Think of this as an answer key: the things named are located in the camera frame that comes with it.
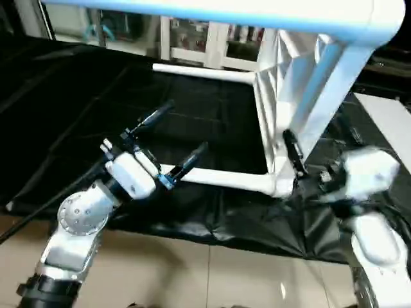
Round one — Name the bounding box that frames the white glass door cabinet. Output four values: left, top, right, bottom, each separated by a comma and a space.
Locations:
159, 18, 278, 71

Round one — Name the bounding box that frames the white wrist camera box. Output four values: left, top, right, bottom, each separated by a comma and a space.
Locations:
337, 146, 401, 201
105, 149, 160, 200

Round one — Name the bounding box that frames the teal plastic object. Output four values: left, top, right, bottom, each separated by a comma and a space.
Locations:
87, 24, 118, 40

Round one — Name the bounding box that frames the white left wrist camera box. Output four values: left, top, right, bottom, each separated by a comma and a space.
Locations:
105, 149, 160, 200

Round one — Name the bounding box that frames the white side table board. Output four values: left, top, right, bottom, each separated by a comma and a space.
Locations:
352, 92, 411, 171

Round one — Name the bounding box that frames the black plastic work mat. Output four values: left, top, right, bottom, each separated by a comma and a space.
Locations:
0, 35, 411, 264

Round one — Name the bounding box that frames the white plastic children's table top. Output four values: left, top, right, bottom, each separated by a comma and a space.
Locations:
252, 29, 374, 198

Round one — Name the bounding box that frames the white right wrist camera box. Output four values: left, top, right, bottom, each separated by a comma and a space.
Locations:
337, 146, 401, 201

